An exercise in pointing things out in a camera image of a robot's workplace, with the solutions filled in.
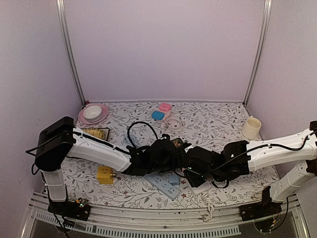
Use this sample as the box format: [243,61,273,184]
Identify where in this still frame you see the dark green cube socket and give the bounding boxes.
[171,138,184,148]

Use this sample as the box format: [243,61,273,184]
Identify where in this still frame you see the white power strip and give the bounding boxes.
[190,181,211,196]

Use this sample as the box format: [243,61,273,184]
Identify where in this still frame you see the light blue power strip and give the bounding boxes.
[143,174,180,200]

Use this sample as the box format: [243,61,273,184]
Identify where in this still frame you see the light blue plug adapter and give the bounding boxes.
[168,174,180,186]

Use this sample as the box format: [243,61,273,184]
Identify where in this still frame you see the blue case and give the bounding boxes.
[152,111,165,120]

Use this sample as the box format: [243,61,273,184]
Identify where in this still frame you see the pink case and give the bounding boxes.
[159,103,172,112]

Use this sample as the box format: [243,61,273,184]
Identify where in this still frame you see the yellow cube socket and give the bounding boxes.
[97,166,116,184]

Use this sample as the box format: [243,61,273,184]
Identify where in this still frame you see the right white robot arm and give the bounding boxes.
[180,121,317,216]

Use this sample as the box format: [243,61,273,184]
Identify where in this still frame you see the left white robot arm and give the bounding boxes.
[26,117,185,215]

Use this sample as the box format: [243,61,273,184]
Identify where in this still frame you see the cream mug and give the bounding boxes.
[242,116,262,140]

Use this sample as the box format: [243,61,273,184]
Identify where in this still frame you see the yellow woven basket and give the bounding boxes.
[82,128,105,140]

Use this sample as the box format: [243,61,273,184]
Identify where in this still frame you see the white bowl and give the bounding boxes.
[83,106,102,122]

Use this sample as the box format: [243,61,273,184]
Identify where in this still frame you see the pink plate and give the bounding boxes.
[78,104,108,125]

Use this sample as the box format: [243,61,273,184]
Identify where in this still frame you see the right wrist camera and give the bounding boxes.
[184,145,195,153]

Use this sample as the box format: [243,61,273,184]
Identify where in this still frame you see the white pink coiled cable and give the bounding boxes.
[160,111,185,132]

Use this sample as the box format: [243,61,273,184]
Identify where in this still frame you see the white power strip cable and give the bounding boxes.
[201,192,214,223]

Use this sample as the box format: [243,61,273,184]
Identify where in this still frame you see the front aluminium rail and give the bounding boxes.
[20,191,312,238]

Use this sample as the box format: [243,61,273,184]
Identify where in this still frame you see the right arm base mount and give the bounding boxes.
[239,186,287,221]

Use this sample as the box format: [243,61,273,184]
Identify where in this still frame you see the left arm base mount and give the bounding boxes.
[47,186,91,221]

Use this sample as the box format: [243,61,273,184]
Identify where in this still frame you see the right aluminium frame post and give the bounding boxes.
[243,0,272,107]

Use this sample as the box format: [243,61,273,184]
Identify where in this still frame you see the aluminium frame post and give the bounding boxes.
[243,0,272,107]
[56,0,86,106]

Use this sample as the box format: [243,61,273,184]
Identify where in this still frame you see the left aluminium frame post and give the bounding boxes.
[56,0,86,106]

